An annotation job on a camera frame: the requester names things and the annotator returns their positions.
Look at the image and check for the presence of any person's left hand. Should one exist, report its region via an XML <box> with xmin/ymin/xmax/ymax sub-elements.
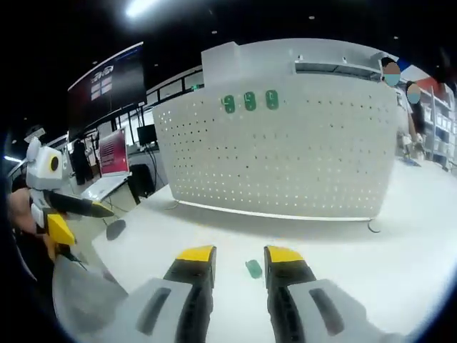
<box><xmin>7</xmin><ymin>188</ymin><xmax>39</xmax><ymax>235</ymax></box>

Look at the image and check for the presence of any white perforated mounting plate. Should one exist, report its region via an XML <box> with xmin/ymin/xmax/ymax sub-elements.
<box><xmin>152</xmin><ymin>73</ymin><xmax>399</xmax><ymax>233</ymax></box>

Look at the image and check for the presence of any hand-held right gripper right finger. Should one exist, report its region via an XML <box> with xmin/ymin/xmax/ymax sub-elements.
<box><xmin>263</xmin><ymin>244</ymin><xmax>411</xmax><ymax>343</ymax></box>

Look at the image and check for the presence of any large dark wall screen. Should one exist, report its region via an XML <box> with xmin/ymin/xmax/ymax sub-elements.
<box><xmin>66</xmin><ymin>41</ymin><xmax>148</xmax><ymax>142</ymax></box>

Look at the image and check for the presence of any black computer monitor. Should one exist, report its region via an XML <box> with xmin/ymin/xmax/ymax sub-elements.
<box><xmin>137</xmin><ymin>124</ymin><xmax>158</xmax><ymax>146</ymax></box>

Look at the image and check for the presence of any black monitor cable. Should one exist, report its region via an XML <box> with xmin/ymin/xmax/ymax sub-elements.
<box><xmin>146</xmin><ymin>145</ymin><xmax>169</xmax><ymax>187</ymax></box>

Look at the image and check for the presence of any black oval pad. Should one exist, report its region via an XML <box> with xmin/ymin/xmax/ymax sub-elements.
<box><xmin>106</xmin><ymin>219</ymin><xmax>126</xmax><ymax>241</ymax></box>

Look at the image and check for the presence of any ceiling mounted white device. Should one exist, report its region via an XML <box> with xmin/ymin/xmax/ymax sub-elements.
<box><xmin>24</xmin><ymin>124</ymin><xmax>46</xmax><ymax>139</ymax></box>

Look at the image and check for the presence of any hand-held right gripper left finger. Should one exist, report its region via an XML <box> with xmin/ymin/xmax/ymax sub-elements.
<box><xmin>76</xmin><ymin>244</ymin><xmax>218</xmax><ymax>343</ymax></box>

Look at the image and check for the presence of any white storage shelf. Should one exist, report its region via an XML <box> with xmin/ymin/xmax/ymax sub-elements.
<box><xmin>419</xmin><ymin>76</ymin><xmax>457</xmax><ymax>171</ymax></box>

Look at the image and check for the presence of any black box under desk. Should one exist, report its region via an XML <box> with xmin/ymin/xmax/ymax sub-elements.
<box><xmin>127</xmin><ymin>164</ymin><xmax>156</xmax><ymax>199</ymax></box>

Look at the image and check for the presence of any white laptop with red screen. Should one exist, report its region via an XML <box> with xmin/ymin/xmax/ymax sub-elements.
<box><xmin>81</xmin><ymin>127</ymin><xmax>132</xmax><ymax>201</ymax></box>

